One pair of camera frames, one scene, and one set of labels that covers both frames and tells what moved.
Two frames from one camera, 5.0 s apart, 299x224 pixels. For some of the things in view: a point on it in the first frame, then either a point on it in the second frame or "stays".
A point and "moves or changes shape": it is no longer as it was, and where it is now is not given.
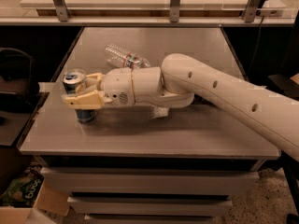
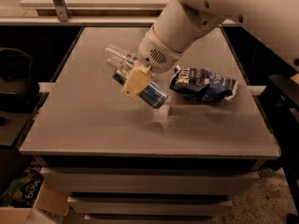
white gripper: (118, 86) to (154, 54)
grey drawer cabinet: (150, 189) stays
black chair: (18, 86) stays
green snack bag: (22, 190) stays
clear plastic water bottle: (122, 57) stays
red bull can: (71, 78) moves or changes shape
